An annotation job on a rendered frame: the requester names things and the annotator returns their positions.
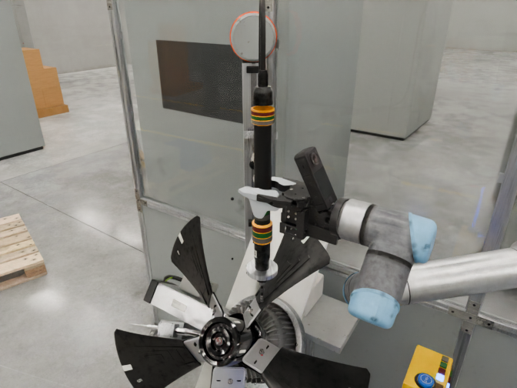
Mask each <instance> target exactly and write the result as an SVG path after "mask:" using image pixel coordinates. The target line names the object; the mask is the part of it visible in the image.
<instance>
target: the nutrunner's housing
mask: <svg viewBox="0 0 517 388"><path fill-rule="evenodd" d="M252 104H253V105H257V106H268V105H273V101H272V89H271V87H270V86H268V73H267V70H259V72H258V85H257V86H256V87H255V89H254V91H253V102H252ZM254 259H255V269H257V270H258V271H266V270H268V269H269V260H270V243H269V244H267V245H258V244H255V243H254Z"/></svg>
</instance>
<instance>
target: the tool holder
mask: <svg viewBox="0 0 517 388"><path fill-rule="evenodd" d="M277 273H278V266H277V264H276V263H275V262H274V261H272V260H269V269H268V270H266V271H258V270H257V269H255V260H252V261H250V262H249V263H248V264H247V265H246V274H247V275H248V276H249V277H250V278H252V279H254V280H258V281H266V280H270V279H273V278H274V277H275V276H276V275H277Z"/></svg>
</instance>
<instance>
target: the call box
mask: <svg viewBox="0 0 517 388"><path fill-rule="evenodd" d="M442 356H444V355H442V354H440V353H437V352H435V351H433V350H430V349H427V348H425V347H423V346H420V345H417V347H416V348H415V352H414V354H413V357H412V360H411V363H410V365H409V368H408V371H407V374H406V375H405V379H404V382H403V384H402V388H425V387H423V386H421V385H420V384H419V382H418V376H419V374H421V373H425V374H428V375H430V376H431V377H433V379H434V385H433V387H432V388H435V385H436V383H439V384H441V385H443V388H446V387H447V383H448V380H449V374H450V371H451V368H452V362H453V359H452V358H450V357H449V362H448V365H447V368H446V371H445V375H443V376H444V380H443V382H442V381H440V380H437V379H436V376H437V373H438V370H439V367H440V366H439V365H440V363H441V359H442ZM441 375H442V374H441Z"/></svg>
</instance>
